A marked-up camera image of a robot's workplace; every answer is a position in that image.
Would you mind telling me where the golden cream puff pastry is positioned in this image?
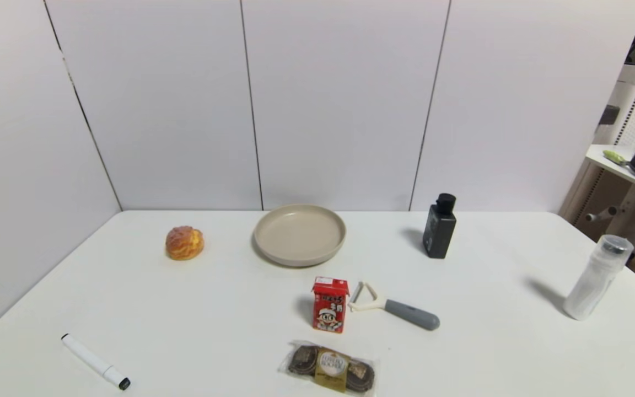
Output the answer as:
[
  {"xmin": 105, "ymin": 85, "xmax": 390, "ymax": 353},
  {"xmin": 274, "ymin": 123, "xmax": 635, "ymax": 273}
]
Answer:
[{"xmin": 165, "ymin": 226, "xmax": 205, "ymax": 261}]

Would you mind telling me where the beige round plate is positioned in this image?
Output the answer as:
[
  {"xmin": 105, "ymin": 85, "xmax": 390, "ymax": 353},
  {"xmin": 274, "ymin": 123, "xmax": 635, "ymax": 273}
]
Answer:
[{"xmin": 253, "ymin": 204, "xmax": 347, "ymax": 268}]

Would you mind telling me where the red drink carton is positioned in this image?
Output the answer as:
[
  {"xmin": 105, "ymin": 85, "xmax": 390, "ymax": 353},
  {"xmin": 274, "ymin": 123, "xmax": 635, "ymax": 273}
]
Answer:
[{"xmin": 311, "ymin": 276, "xmax": 350, "ymax": 334}]

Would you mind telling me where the black rectangular bottle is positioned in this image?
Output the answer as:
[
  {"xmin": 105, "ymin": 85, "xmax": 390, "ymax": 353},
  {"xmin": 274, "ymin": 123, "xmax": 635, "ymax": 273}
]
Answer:
[{"xmin": 422, "ymin": 193, "xmax": 458, "ymax": 260}]

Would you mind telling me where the wrapped chocolate balls pack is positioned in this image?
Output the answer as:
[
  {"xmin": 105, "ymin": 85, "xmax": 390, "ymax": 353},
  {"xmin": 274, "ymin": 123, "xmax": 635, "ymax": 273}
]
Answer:
[{"xmin": 279, "ymin": 341, "xmax": 378, "ymax": 397}]

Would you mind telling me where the white marker with black cap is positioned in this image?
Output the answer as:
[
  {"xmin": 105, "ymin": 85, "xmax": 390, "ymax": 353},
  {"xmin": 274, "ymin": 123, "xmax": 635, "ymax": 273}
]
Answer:
[{"xmin": 61, "ymin": 333, "xmax": 131, "ymax": 391}]

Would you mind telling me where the translucent white plastic bottle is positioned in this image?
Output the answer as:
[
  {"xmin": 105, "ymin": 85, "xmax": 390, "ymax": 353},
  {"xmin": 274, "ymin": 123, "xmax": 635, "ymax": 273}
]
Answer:
[{"xmin": 563, "ymin": 234, "xmax": 634, "ymax": 321}]

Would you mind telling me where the white side table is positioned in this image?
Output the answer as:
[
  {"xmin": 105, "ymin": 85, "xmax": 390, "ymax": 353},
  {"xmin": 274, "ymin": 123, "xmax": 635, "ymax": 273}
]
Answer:
[{"xmin": 585, "ymin": 144, "xmax": 635, "ymax": 254}]

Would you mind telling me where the white perforated pegboard stand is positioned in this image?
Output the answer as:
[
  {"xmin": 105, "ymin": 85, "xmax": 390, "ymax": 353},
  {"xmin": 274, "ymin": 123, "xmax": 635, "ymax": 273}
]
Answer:
[{"xmin": 559, "ymin": 63, "xmax": 635, "ymax": 221}]

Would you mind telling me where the white peeler with grey handle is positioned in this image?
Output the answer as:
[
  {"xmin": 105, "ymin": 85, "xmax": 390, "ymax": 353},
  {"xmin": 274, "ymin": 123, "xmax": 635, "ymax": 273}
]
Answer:
[{"xmin": 348, "ymin": 281, "xmax": 441, "ymax": 331}]

